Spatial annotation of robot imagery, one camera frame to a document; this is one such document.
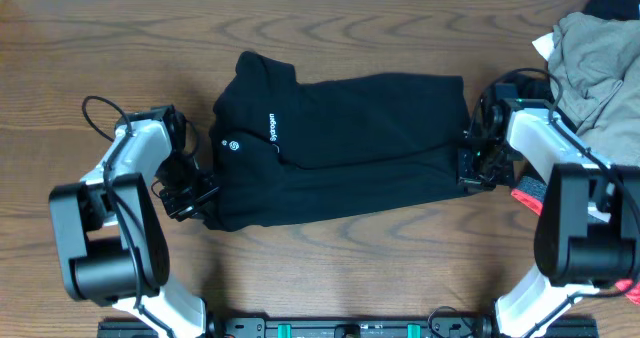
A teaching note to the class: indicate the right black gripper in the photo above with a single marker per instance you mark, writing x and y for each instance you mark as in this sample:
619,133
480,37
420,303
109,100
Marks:
467,165

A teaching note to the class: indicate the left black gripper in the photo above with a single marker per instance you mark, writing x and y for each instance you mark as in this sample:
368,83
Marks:
186,201

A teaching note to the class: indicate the black logo shirt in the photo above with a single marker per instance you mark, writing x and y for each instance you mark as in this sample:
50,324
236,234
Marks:
286,153

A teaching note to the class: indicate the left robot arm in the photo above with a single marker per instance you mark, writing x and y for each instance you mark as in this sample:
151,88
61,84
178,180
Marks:
110,245

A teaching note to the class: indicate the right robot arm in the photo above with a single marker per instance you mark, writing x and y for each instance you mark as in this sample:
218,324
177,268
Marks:
587,235

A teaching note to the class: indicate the red grey garment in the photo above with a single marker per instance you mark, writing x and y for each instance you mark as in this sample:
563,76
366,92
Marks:
530,191

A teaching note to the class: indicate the white paper piece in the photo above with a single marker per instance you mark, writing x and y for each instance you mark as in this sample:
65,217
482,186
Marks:
544,46

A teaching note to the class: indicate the grey beige garment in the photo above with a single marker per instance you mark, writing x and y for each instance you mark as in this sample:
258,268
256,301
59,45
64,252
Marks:
597,63

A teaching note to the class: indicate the black garment at corner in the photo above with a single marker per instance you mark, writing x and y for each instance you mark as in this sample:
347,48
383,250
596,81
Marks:
621,10

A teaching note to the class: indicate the black mounting rail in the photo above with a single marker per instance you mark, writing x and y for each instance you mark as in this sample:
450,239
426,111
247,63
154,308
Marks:
442,325

